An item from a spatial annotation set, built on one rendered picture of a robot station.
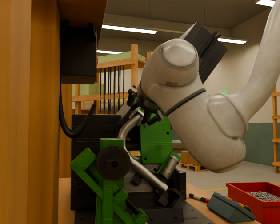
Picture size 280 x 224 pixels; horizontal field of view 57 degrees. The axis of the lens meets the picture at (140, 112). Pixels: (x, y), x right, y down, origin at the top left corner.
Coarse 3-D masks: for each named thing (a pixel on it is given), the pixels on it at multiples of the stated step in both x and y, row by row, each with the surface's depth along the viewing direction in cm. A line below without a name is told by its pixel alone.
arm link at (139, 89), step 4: (140, 80) 63; (140, 84) 62; (140, 88) 62; (140, 92) 63; (140, 96) 64; (144, 96) 62; (140, 100) 66; (144, 100) 64; (148, 100) 62; (144, 104) 65; (148, 104) 64; (152, 104) 63; (156, 104) 63; (152, 108) 66; (156, 108) 66
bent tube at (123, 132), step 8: (136, 112) 89; (128, 120) 88; (136, 120) 88; (128, 128) 86; (120, 136) 85; (128, 152) 85; (136, 160) 84; (136, 168) 83; (144, 168) 83; (144, 176) 83; (152, 176) 83; (152, 184) 83; (160, 184) 83
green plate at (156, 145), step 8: (168, 120) 94; (144, 128) 91; (152, 128) 92; (160, 128) 92; (168, 128) 93; (144, 136) 90; (152, 136) 91; (160, 136) 91; (168, 136) 92; (144, 144) 89; (152, 144) 90; (160, 144) 90; (168, 144) 91; (144, 152) 88; (152, 152) 89; (160, 152) 90; (168, 152) 90; (144, 160) 88; (152, 160) 88; (160, 160) 89
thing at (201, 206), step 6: (186, 186) 126; (192, 186) 126; (186, 192) 115; (192, 192) 115; (198, 192) 115; (204, 192) 115; (186, 198) 106; (192, 198) 106; (210, 198) 106; (192, 204) 98; (198, 204) 98; (204, 204) 98; (198, 210) 92; (204, 210) 91; (210, 210) 91; (210, 216) 85; (216, 216) 85; (216, 222) 80; (222, 222) 80; (228, 222) 80; (246, 222) 80; (252, 222) 80; (258, 222) 80
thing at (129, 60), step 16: (112, 64) 366; (128, 64) 355; (144, 64) 384; (96, 80) 443; (80, 96) 397; (96, 96) 380; (112, 96) 364; (80, 112) 409; (96, 112) 441; (112, 112) 377
